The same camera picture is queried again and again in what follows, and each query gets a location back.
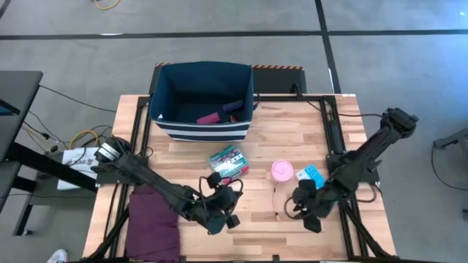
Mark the black curved floor cable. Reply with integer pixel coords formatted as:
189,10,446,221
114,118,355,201
430,140,468,192

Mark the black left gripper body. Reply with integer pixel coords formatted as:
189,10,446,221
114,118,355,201
198,187,244,235

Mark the pink lanyard strap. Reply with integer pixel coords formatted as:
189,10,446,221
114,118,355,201
271,181,282,221

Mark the green first aid box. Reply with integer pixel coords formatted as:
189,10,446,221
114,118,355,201
208,144,251,182

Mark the blue bandage roll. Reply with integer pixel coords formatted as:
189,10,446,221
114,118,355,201
222,99,246,113

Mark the pink bandage roll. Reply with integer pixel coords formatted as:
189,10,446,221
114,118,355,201
196,112,222,126

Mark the navy white striped fabric basket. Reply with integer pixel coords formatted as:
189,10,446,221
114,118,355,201
148,60,259,143

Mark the person's white shoe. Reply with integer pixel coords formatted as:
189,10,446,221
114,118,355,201
46,248,69,263

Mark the pink round lid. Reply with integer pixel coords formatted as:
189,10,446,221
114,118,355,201
270,159,295,183

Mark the yellow cable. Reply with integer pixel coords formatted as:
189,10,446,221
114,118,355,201
69,129,101,150
93,0,122,11

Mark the white printed paper sheet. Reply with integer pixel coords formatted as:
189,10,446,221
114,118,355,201
56,146,105,191

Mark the blue white weekly pill organizer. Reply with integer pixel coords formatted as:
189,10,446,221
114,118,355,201
295,164,327,189

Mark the grey equipment stand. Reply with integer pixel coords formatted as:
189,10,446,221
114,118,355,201
433,127,468,151

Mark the thin black floor cable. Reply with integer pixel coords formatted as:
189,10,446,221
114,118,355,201
37,84,118,113

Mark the purple folded cloth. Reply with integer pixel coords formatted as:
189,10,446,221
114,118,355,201
124,183,182,263

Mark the black mat with hazard stripe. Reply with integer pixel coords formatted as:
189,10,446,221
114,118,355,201
149,61,308,96

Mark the grey desk with black legs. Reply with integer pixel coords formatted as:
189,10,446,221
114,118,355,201
0,70,99,237

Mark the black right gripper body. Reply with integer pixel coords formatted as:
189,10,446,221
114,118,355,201
291,188,336,219

